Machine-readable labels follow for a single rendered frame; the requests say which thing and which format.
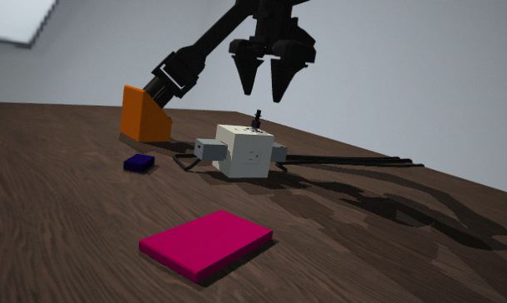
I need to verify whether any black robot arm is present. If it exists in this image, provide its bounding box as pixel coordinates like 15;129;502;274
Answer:
143;0;315;109

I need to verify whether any magenta flat rectangular block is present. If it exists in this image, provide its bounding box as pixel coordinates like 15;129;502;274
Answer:
138;210;273;283

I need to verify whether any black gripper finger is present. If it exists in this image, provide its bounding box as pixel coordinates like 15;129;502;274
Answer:
271;58;308;103
231;55;264;95

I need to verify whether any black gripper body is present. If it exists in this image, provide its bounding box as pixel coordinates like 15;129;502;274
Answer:
228;6;316;64

